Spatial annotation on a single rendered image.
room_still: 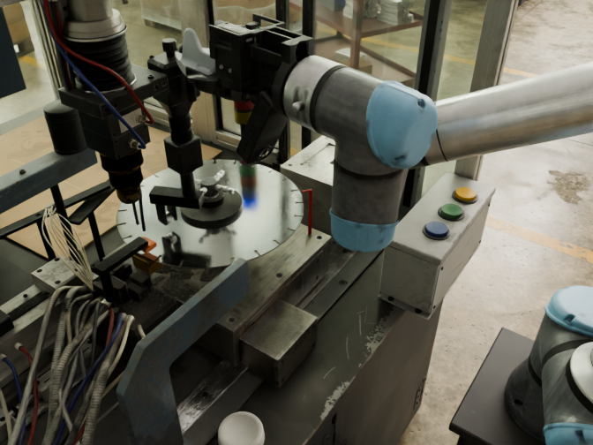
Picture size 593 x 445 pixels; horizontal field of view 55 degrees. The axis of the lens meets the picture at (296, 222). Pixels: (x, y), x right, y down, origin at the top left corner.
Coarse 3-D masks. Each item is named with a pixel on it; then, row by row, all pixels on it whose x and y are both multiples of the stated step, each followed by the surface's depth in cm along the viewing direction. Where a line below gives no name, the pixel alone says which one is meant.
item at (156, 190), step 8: (184, 176) 88; (192, 176) 89; (184, 184) 89; (192, 184) 89; (152, 192) 91; (160, 192) 91; (168, 192) 91; (176, 192) 91; (184, 192) 90; (192, 192) 90; (200, 192) 91; (152, 200) 92; (160, 200) 92; (168, 200) 91; (176, 200) 91; (184, 200) 91; (192, 200) 90; (200, 200) 91; (160, 208) 93; (168, 208) 95; (160, 216) 94; (176, 216) 95
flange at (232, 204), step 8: (224, 192) 103; (208, 200) 99; (216, 200) 99; (224, 200) 101; (232, 200) 101; (240, 200) 102; (184, 208) 100; (192, 208) 99; (200, 208) 99; (208, 208) 99; (216, 208) 99; (224, 208) 99; (232, 208) 99; (240, 208) 100; (184, 216) 99; (192, 216) 98; (200, 216) 98; (208, 216) 98; (216, 216) 98; (224, 216) 98; (232, 216) 98; (200, 224) 97; (208, 224) 97
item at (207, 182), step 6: (216, 174) 101; (222, 174) 102; (198, 180) 99; (204, 180) 99; (210, 180) 99; (216, 180) 99; (204, 186) 98; (210, 186) 98; (216, 186) 98; (222, 186) 98; (204, 192) 97; (210, 192) 98; (216, 192) 99; (228, 192) 98; (210, 198) 99
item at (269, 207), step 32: (224, 160) 115; (256, 192) 105; (288, 192) 105; (128, 224) 97; (160, 224) 97; (192, 224) 97; (224, 224) 97; (256, 224) 97; (288, 224) 97; (192, 256) 91; (224, 256) 91; (256, 256) 91
